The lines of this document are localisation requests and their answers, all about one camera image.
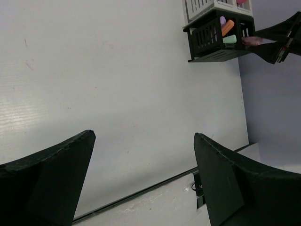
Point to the white two-cell organizer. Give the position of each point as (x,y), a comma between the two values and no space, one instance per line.
(194,9)

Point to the orange tip grey highlighter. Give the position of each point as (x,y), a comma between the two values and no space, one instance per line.
(227,27)

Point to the black slotted organizer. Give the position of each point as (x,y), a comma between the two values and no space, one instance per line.
(205,37)

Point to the pink highlighter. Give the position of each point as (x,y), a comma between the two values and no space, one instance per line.
(252,40)

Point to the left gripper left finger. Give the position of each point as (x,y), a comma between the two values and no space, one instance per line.
(43,189)

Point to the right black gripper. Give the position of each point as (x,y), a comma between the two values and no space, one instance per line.
(285,38)

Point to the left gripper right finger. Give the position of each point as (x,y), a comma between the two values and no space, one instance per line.
(240,191)

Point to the purple highlighter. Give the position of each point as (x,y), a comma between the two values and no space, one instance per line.
(222,21)

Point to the green highlighter cap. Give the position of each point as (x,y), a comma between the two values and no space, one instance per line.
(232,39)

